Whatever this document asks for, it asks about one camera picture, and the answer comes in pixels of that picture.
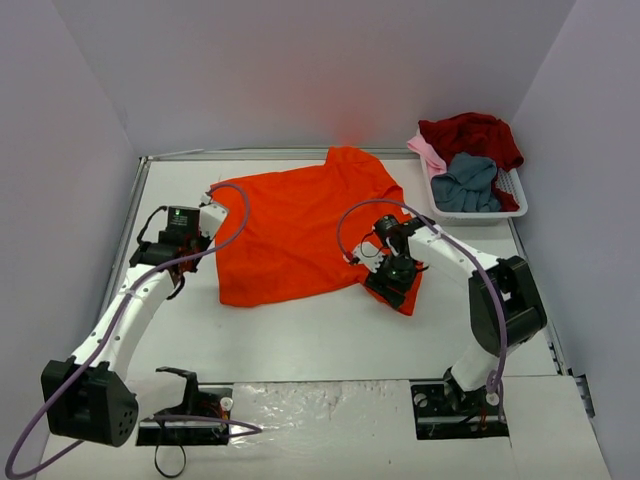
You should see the orange t shirt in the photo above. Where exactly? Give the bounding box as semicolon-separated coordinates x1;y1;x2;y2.
212;147;408;308

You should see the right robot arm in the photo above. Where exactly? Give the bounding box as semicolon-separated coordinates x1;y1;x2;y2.
353;215;547;413

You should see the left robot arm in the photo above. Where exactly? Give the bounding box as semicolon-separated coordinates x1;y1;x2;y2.
41;202;228;447

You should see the teal t shirt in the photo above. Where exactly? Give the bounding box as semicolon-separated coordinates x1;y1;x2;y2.
431;152;501;213

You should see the pink t shirt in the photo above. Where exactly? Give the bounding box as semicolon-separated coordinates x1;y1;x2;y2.
407;131;447;176

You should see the white plastic laundry basket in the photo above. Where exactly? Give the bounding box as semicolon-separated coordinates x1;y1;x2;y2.
419;153;528;225

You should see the dark red t shirt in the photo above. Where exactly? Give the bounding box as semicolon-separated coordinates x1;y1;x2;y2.
418;113;525;211

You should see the white foam front board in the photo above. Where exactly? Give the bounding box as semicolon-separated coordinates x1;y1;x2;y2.
43;376;609;479

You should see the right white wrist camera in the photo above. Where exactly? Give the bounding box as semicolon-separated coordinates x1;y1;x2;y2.
344;241;387;273

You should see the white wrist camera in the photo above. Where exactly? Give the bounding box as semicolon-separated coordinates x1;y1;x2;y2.
344;241;387;273
199;194;229;239

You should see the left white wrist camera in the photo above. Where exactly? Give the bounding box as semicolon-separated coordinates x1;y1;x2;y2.
199;194;229;239

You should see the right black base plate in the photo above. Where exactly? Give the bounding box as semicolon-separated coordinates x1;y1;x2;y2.
410;381;509;441

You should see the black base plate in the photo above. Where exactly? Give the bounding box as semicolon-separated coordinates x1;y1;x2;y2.
128;367;233;447
410;381;509;441

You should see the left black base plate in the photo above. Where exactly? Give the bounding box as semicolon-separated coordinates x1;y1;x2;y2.
128;367;233;447

